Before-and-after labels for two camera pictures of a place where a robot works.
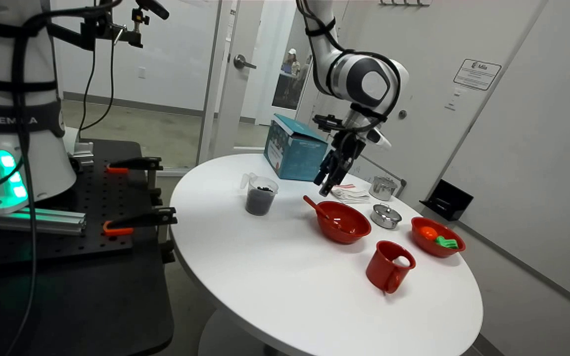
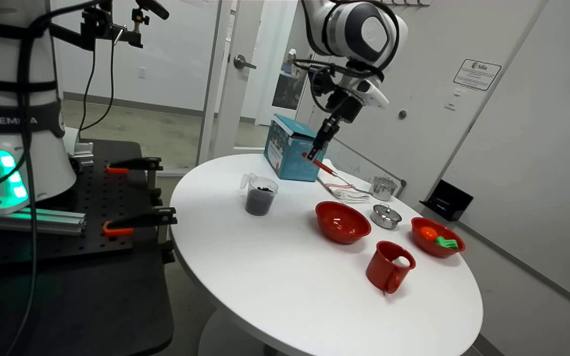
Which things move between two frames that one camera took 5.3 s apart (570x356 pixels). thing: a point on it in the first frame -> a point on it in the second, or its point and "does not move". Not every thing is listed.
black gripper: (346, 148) -> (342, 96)
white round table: (295, 272) does not move
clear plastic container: (384, 189) does not move
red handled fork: (314, 207) -> (328, 171)
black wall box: (447, 201) does not move
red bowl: (342, 225) does not move
